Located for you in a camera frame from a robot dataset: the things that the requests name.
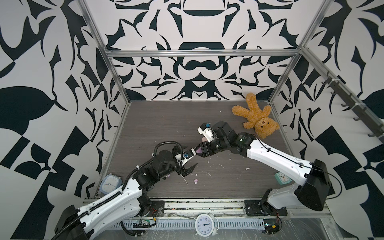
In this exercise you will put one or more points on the circuit board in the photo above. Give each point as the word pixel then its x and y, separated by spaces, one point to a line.
pixel 272 226
pixel 142 223

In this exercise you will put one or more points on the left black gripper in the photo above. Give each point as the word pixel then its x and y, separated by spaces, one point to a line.
pixel 181 169

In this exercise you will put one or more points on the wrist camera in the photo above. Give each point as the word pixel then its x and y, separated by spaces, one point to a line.
pixel 207 131
pixel 188 155

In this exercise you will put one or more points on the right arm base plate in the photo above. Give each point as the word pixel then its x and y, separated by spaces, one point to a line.
pixel 256 208

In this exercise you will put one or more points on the right circuit board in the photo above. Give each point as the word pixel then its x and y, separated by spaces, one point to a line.
pixel 272 226

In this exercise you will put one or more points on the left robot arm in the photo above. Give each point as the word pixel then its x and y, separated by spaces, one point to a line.
pixel 128 200

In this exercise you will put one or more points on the aluminium front rail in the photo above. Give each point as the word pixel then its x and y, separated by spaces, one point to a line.
pixel 225 208

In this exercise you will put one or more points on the white slotted cable duct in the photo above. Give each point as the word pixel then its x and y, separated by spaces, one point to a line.
pixel 189 224

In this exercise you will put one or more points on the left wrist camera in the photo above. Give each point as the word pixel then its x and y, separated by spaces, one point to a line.
pixel 188 155

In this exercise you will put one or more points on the brown teddy bear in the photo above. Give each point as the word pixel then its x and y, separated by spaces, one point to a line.
pixel 257 118

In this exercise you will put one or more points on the teal small box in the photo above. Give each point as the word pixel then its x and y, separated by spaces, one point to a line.
pixel 282 178

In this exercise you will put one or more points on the white analog clock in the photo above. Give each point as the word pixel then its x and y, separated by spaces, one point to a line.
pixel 206 225

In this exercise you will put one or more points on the black wall hook rack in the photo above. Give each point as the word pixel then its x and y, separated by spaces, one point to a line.
pixel 361 110

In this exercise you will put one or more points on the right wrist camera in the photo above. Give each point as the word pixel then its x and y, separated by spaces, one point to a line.
pixel 207 131

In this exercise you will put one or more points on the left circuit board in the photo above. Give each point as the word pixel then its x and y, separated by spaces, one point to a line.
pixel 142 223

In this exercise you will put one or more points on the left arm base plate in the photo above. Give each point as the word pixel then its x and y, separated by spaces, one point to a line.
pixel 157 208

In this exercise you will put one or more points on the light blue alarm clock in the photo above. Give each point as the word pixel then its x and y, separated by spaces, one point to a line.
pixel 110 183

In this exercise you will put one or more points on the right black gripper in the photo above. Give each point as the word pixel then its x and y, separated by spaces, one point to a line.
pixel 204 150

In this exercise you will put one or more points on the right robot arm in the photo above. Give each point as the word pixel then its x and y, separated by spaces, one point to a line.
pixel 312 182

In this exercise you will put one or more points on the aluminium frame back bar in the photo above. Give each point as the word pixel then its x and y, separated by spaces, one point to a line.
pixel 201 53

